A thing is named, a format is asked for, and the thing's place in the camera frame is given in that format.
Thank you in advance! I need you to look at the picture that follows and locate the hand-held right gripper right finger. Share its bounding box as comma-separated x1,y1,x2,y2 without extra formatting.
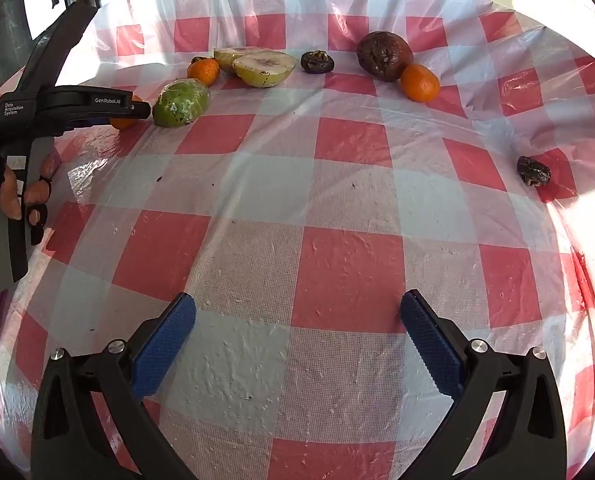
400,288,569,480

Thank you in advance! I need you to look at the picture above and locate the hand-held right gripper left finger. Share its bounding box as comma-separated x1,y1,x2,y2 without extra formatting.
30,291,198,480

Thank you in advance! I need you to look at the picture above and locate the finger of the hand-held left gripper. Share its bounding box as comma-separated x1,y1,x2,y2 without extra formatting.
71,86,152,121
51,115,115,137

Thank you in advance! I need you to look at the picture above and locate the small orange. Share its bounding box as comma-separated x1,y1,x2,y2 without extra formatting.
110,96,143,131
401,63,441,103
187,57,221,87

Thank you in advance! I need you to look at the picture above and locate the green pear half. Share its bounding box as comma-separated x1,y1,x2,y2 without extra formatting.
152,79,211,128

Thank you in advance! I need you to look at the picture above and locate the plastic-wrapped yellow apple half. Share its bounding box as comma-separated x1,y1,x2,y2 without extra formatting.
232,51,296,89

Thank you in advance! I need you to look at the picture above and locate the dark purple passion fruit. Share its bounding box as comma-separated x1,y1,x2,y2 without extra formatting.
356,31,414,82

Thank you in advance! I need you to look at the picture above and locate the person's left hand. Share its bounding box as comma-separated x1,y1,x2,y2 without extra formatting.
0,150,60,268

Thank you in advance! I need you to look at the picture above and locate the yellow wrapped pear half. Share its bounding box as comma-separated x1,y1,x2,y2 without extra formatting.
213,46,265,73

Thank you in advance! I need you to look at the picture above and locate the red white checked tablecloth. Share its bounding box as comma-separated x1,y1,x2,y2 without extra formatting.
0,0,595,480

